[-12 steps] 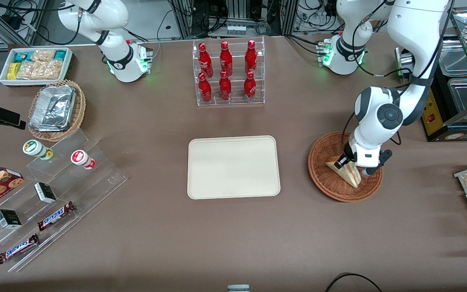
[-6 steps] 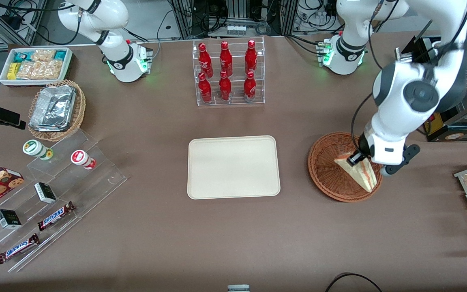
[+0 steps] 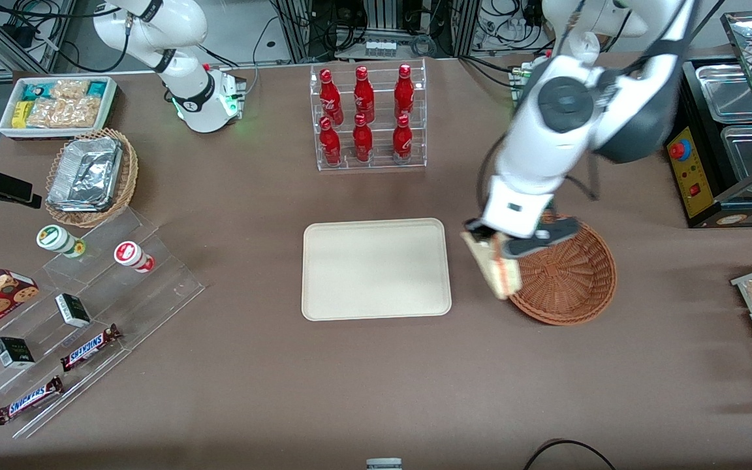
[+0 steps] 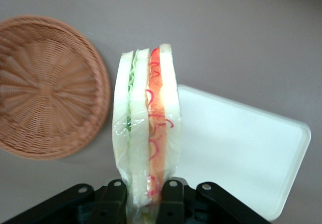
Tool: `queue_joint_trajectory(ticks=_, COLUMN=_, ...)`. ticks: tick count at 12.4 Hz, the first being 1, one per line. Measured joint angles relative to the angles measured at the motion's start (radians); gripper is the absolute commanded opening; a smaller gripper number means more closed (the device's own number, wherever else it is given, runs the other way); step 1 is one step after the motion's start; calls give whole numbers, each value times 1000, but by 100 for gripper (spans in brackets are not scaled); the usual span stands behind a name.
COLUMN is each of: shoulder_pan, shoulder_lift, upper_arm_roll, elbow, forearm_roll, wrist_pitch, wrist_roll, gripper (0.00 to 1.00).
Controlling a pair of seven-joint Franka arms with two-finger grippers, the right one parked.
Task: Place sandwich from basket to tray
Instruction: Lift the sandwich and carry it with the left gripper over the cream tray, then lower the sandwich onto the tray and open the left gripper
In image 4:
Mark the triangle sandwich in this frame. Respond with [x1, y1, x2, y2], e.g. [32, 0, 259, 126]
[111, 43, 183, 224]

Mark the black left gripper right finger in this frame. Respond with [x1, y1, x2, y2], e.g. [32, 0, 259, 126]
[155, 176, 274, 224]

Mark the cream rectangular tray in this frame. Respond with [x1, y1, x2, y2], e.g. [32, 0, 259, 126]
[175, 84, 312, 223]

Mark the round brown wicker basket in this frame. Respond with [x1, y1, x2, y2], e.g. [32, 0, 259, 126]
[0, 15, 112, 161]

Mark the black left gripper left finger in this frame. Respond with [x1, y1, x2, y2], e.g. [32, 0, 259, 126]
[0, 179, 128, 224]

